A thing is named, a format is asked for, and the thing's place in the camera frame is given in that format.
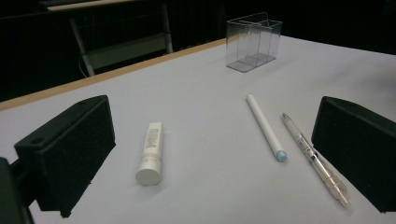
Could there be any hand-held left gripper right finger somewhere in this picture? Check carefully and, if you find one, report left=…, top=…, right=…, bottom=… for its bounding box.
left=311, top=96, right=396, bottom=214

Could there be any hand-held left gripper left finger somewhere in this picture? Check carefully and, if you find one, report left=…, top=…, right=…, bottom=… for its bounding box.
left=13, top=94, right=117, bottom=218

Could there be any clear barrel pen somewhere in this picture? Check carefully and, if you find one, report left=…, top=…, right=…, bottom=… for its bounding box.
left=281, top=112, right=351, bottom=208

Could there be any clear plastic pen organizer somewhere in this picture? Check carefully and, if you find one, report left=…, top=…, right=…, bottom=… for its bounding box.
left=225, top=11, right=283, bottom=74

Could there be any white squeeze tube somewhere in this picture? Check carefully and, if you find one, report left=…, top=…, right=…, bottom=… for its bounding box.
left=134, top=121, right=165, bottom=187

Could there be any white pen with blue end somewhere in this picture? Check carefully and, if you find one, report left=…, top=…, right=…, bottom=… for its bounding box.
left=246, top=93, right=289, bottom=162

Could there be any white cable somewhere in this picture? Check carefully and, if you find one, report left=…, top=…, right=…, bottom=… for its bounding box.
left=78, top=55, right=89, bottom=78

